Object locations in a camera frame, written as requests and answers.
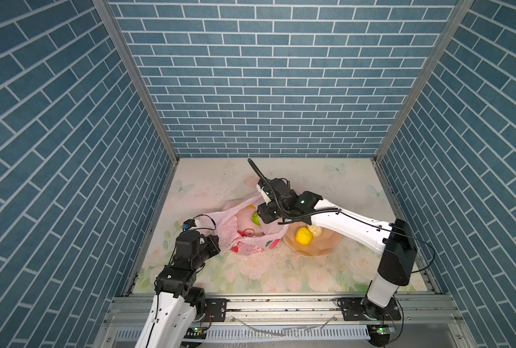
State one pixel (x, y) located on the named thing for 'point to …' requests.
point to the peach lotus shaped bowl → (322, 245)
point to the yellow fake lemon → (304, 235)
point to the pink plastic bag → (226, 229)
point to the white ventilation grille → (269, 333)
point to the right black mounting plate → (359, 309)
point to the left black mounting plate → (215, 309)
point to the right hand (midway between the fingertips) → (257, 209)
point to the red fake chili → (242, 233)
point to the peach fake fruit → (244, 221)
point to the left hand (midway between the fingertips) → (220, 237)
